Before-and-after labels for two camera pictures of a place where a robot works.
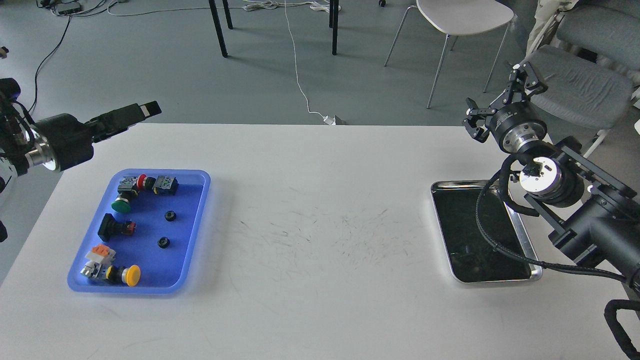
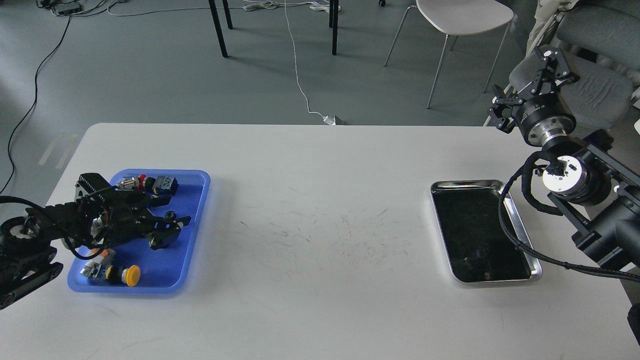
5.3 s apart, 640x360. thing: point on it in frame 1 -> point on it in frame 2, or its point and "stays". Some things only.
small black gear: x=170 y=215 stays
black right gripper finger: x=475 y=121 -> x=503 y=113
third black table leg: x=227 y=13 stays
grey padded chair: x=590 y=83 stays
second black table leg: x=335 y=27 stays
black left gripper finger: x=107 y=124 -> x=150 y=201
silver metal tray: x=471 y=258 stays
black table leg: x=218 y=28 stays
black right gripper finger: x=524 y=82 -> x=554 y=71
